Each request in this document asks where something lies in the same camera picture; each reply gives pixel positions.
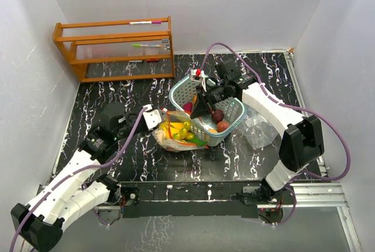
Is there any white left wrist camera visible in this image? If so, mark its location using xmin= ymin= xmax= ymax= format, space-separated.
xmin=142 ymin=104 xmax=167 ymax=131

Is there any orange wooden shelf rack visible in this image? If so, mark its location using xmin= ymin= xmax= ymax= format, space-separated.
xmin=52 ymin=16 xmax=175 ymax=83

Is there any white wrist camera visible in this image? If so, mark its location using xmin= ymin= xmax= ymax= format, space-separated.
xmin=142 ymin=104 xmax=167 ymax=131
xmin=189 ymin=69 xmax=207 ymax=87

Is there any light green plastic basket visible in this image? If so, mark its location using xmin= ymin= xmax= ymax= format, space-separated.
xmin=169 ymin=76 xmax=247 ymax=147

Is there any small grey box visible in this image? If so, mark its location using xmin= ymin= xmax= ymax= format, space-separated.
xmin=161 ymin=39 xmax=171 ymax=50

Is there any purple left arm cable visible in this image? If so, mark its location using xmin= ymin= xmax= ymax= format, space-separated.
xmin=8 ymin=107 xmax=147 ymax=252

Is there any green chili pepper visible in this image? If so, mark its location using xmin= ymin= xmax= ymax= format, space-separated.
xmin=189 ymin=137 xmax=207 ymax=147

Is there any clear bag blue zipper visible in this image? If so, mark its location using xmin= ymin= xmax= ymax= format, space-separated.
xmin=237 ymin=107 xmax=279 ymax=149

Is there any yellow banana bunch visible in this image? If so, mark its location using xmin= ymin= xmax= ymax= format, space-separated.
xmin=159 ymin=121 xmax=195 ymax=143

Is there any clear bag orange zipper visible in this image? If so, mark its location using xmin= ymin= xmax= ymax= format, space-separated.
xmin=152 ymin=109 xmax=209 ymax=152

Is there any pink white pen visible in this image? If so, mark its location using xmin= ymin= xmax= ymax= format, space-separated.
xmin=129 ymin=21 xmax=162 ymax=25

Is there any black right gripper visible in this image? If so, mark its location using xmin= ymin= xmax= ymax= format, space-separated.
xmin=190 ymin=81 xmax=229 ymax=119

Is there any dark purple passion fruit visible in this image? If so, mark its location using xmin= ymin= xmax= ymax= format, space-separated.
xmin=211 ymin=109 xmax=224 ymax=124

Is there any pink dragon fruit piece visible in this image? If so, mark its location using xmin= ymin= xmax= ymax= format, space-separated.
xmin=183 ymin=102 xmax=193 ymax=113

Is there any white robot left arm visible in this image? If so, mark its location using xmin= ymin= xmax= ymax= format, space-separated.
xmin=10 ymin=103 xmax=163 ymax=251

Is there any brown passion fruit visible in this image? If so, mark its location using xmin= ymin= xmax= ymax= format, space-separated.
xmin=216 ymin=121 xmax=230 ymax=132

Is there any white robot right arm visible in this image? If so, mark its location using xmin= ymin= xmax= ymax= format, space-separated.
xmin=189 ymin=63 xmax=324 ymax=203

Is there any green pen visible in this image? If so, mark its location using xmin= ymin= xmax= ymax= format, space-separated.
xmin=132 ymin=43 xmax=162 ymax=48

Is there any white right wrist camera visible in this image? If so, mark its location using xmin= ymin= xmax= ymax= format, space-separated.
xmin=189 ymin=69 xmax=207 ymax=87

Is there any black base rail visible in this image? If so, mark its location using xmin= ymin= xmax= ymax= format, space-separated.
xmin=121 ymin=181 xmax=265 ymax=219

